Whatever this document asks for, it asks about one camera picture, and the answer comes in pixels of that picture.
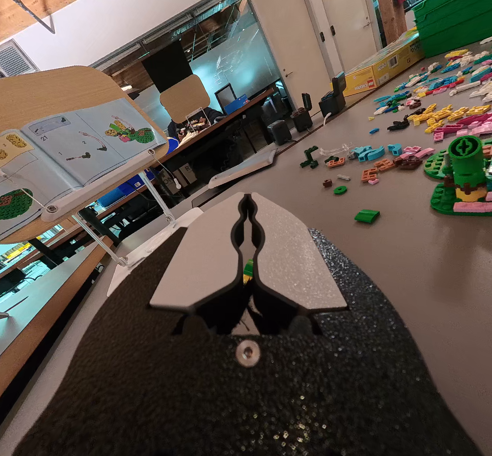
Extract vent grille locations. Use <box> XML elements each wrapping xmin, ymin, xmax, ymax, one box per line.
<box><xmin>0</xmin><ymin>38</ymin><xmax>40</xmax><ymax>78</ymax></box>

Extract yellow cardboard box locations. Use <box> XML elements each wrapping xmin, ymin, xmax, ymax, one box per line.
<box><xmin>330</xmin><ymin>32</ymin><xmax>425</xmax><ymax>97</ymax></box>

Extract long wooden table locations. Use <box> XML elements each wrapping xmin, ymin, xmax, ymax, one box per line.
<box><xmin>154</xmin><ymin>87</ymin><xmax>276</xmax><ymax>180</ymax></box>

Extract instruction booklet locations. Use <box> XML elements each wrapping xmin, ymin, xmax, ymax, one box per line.
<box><xmin>0</xmin><ymin>98</ymin><xmax>168</xmax><ymax>237</ymax></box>

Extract black panel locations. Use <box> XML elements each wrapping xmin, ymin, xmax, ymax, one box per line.
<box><xmin>141</xmin><ymin>41</ymin><xmax>193</xmax><ymax>93</ymax></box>

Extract green plant brick model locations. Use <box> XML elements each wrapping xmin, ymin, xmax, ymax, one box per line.
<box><xmin>424</xmin><ymin>135</ymin><xmax>492</xmax><ymax>217</ymax></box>

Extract white cabinet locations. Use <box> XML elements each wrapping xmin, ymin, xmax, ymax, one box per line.
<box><xmin>246</xmin><ymin>0</ymin><xmax>382</xmax><ymax>107</ymax></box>

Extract black battery charger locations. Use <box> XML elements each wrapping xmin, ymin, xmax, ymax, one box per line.
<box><xmin>266</xmin><ymin>119</ymin><xmax>293</xmax><ymax>146</ymax></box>
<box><xmin>319</xmin><ymin>72</ymin><xmax>346</xmax><ymax>117</ymax></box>
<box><xmin>290</xmin><ymin>93</ymin><xmax>314</xmax><ymax>133</ymax></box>

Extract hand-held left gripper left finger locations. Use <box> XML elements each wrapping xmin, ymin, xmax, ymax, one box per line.
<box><xmin>149</xmin><ymin>192</ymin><xmax>248</xmax><ymax>314</ymax></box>

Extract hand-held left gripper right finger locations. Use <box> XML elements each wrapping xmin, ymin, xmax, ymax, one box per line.
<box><xmin>250</xmin><ymin>192</ymin><xmax>350</xmax><ymax>315</ymax></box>

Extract green storage bins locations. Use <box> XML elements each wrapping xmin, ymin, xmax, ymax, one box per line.
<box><xmin>411</xmin><ymin>0</ymin><xmax>492</xmax><ymax>59</ymax></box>

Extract light blue bricks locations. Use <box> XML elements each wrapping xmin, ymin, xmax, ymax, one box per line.
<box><xmin>347</xmin><ymin>143</ymin><xmax>403</xmax><ymax>163</ymax></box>

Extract pink bracket bricks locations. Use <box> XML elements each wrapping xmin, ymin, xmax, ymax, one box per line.
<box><xmin>400</xmin><ymin>146</ymin><xmax>436</xmax><ymax>161</ymax></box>

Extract blue flat box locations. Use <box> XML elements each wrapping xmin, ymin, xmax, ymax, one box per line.
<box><xmin>224</xmin><ymin>95</ymin><xmax>251</xmax><ymax>115</ymax></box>

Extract blue storage bin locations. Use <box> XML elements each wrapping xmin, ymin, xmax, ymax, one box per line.
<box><xmin>96</xmin><ymin>173</ymin><xmax>156</xmax><ymax>207</ymax></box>

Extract wooden post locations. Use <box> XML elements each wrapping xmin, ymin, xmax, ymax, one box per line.
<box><xmin>370</xmin><ymin>0</ymin><xmax>408</xmax><ymax>46</ymax></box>

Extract clear curved pieces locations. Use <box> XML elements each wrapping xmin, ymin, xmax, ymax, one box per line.
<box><xmin>319</xmin><ymin>142</ymin><xmax>353</xmax><ymax>156</ymax></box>

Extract grey plastic pouch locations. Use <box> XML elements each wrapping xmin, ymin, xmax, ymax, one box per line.
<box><xmin>208</xmin><ymin>148</ymin><xmax>278</xmax><ymax>189</ymax></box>

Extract pile of assorted colourful bricks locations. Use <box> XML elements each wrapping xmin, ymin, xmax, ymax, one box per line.
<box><xmin>368</xmin><ymin>38</ymin><xmax>492</xmax><ymax>142</ymax></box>

